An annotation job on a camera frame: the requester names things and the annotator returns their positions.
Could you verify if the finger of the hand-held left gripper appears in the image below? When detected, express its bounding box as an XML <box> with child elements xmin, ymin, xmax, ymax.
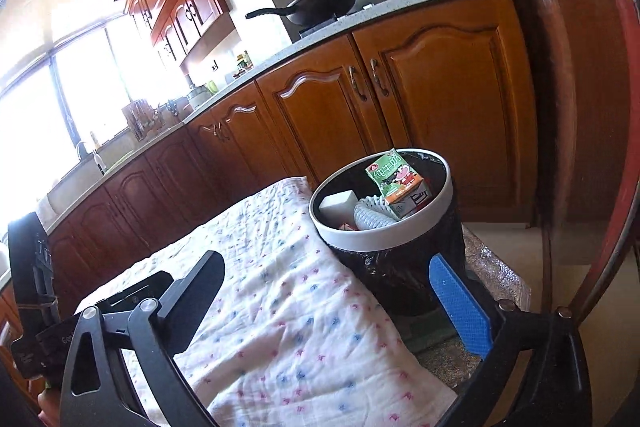
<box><xmin>75</xmin><ymin>271</ymin><xmax>174</xmax><ymax>311</ymax></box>

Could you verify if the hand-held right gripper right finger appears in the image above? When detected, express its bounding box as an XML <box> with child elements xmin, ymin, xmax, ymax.
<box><xmin>429</xmin><ymin>254</ymin><xmax>593</xmax><ymax>427</ymax></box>

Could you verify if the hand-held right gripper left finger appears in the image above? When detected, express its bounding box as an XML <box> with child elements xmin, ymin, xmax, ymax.
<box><xmin>59</xmin><ymin>251</ymin><xmax>227</xmax><ymax>427</ymax></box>

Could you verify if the black bin liner bag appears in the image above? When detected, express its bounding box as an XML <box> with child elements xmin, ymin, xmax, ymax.
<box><xmin>312</xmin><ymin>149</ymin><xmax>467</xmax><ymax>318</ymax></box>

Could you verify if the white round trash bin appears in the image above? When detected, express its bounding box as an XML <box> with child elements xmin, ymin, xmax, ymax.
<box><xmin>309</xmin><ymin>148</ymin><xmax>467</xmax><ymax>318</ymax></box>

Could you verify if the white foam fruit net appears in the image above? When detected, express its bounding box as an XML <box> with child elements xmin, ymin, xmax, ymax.
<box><xmin>352</xmin><ymin>194</ymin><xmax>401</xmax><ymax>233</ymax></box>

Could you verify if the green milk carton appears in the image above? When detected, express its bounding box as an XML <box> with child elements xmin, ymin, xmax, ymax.
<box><xmin>365</xmin><ymin>148</ymin><xmax>432</xmax><ymax>221</ymax></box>

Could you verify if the white foam block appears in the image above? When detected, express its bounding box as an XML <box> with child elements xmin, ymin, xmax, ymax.
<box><xmin>318</xmin><ymin>189</ymin><xmax>358</xmax><ymax>224</ymax></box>

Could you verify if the dark wooden cabinet door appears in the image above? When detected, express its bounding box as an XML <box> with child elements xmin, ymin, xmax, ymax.
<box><xmin>102</xmin><ymin>157</ymin><xmax>175</xmax><ymax>254</ymax></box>
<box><xmin>146</xmin><ymin>138</ymin><xmax>223</xmax><ymax>229</ymax></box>
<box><xmin>47</xmin><ymin>207</ymin><xmax>126</xmax><ymax>304</ymax></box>

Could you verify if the white dotted cloth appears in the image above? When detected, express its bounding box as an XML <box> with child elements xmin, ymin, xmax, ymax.
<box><xmin>75</xmin><ymin>177</ymin><xmax>458</xmax><ymax>427</ymax></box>

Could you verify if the white sink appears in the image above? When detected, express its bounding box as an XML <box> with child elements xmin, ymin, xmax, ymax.
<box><xmin>46</xmin><ymin>162</ymin><xmax>136</xmax><ymax>214</ymax></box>

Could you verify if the chrome sink faucet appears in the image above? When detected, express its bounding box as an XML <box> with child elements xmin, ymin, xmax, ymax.
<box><xmin>75</xmin><ymin>139</ymin><xmax>109</xmax><ymax>176</ymax></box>

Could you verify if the scroll-top wooden cabinet door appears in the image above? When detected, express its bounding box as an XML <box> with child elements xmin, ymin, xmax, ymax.
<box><xmin>187</xmin><ymin>99</ymin><xmax>302</xmax><ymax>192</ymax></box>

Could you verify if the wooden knife block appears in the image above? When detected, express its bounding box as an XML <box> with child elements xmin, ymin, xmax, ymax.
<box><xmin>122</xmin><ymin>98</ymin><xmax>166</xmax><ymax>141</ymax></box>

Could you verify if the grey lidded pot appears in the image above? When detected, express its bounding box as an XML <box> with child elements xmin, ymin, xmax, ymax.
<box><xmin>186</xmin><ymin>82</ymin><xmax>208</xmax><ymax>110</ymax></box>

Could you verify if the wide arched wooden cabinet door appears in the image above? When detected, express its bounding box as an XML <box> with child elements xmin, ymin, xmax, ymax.
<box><xmin>255</xmin><ymin>47</ymin><xmax>397</xmax><ymax>188</ymax></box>
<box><xmin>352</xmin><ymin>4</ymin><xmax>540</xmax><ymax>224</ymax></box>

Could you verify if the kitchen window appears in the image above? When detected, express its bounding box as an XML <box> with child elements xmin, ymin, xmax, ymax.
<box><xmin>0</xmin><ymin>14</ymin><xmax>192</xmax><ymax>208</ymax></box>

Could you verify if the black induction stove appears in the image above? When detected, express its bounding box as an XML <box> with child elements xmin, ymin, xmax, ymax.
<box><xmin>299</xmin><ymin>13</ymin><xmax>364</xmax><ymax>40</ymax></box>

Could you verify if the black wok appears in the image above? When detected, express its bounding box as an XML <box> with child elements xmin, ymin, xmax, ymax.
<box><xmin>245</xmin><ymin>0</ymin><xmax>358</xmax><ymax>28</ymax></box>

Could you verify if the glass door with red frame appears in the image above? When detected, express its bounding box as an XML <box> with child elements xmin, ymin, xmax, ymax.
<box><xmin>445</xmin><ymin>0</ymin><xmax>640</xmax><ymax>325</ymax></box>

